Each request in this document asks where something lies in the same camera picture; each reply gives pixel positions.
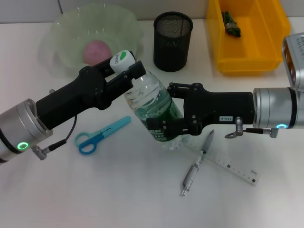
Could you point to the grey white pen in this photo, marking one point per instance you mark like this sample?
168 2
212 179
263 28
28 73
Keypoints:
192 173

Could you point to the transparent plastic ruler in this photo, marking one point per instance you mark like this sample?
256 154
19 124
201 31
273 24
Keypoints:
225 161

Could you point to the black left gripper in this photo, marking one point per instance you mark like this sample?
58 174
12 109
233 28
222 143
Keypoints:
76 97

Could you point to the green plastic wrapper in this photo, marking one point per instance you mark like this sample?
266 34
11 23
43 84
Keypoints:
231 26

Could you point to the yellow plastic bin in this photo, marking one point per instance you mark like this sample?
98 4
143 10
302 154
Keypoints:
256 47

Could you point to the black mesh pen holder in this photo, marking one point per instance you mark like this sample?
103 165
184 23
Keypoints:
172 47

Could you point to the pink peach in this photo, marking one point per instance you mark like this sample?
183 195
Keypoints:
95 51

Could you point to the blue scissors with sheath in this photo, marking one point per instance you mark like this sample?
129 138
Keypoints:
114 126

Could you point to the clear water bottle green label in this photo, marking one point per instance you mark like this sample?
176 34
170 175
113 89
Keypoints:
152 95

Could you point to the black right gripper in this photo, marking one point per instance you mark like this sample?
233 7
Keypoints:
221 107

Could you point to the translucent green wavy fruit bowl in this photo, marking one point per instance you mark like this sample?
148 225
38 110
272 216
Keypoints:
71 28

